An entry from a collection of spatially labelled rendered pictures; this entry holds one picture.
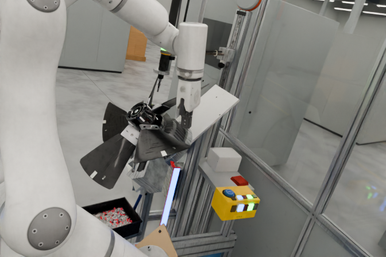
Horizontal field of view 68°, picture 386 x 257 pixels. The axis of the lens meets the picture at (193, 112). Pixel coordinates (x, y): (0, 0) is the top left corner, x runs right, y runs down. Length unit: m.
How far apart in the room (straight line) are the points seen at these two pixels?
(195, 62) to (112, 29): 6.24
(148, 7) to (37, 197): 0.48
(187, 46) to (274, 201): 1.09
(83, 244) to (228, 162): 1.22
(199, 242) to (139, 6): 0.92
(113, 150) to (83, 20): 5.62
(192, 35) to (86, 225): 0.55
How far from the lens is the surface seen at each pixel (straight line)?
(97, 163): 1.38
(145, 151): 1.13
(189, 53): 0.85
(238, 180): 1.73
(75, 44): 6.88
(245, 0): 1.83
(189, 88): 0.86
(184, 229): 2.37
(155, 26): 0.76
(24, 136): 0.59
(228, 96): 1.53
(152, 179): 1.32
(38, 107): 0.59
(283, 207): 1.64
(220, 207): 1.20
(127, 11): 0.73
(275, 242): 1.73
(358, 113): 1.34
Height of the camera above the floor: 1.69
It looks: 18 degrees down
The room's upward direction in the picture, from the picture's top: 14 degrees clockwise
